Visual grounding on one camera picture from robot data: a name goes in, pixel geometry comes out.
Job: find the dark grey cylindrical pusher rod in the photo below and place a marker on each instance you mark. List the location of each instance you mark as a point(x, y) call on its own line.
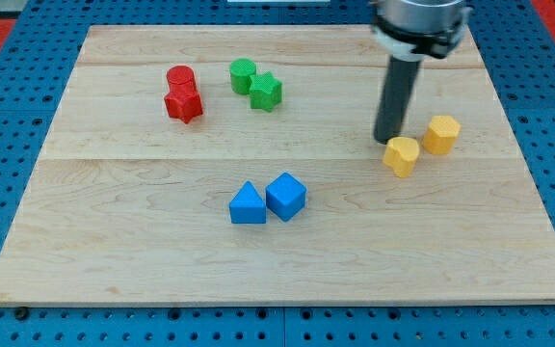
point(395, 98)

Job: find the yellow heart block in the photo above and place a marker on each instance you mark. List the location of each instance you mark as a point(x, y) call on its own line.
point(401, 154)

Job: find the yellow hexagon block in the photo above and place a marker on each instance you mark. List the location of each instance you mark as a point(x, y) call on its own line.
point(441, 134)

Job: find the green star block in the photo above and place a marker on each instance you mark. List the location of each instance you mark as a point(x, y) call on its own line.
point(265, 91)

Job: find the green cylinder block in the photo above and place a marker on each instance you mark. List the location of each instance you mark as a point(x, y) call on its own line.
point(241, 70)

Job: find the blue cube block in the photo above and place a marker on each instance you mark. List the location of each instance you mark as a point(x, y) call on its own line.
point(285, 196)

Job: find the blue triangle block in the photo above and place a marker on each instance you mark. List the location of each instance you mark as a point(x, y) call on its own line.
point(247, 207)

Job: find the red star block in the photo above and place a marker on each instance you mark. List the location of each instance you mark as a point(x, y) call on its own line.
point(184, 106)

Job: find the red cylinder block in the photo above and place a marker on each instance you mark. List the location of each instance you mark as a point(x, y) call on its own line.
point(181, 79)

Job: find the light wooden board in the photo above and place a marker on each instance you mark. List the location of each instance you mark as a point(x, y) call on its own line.
point(127, 207)

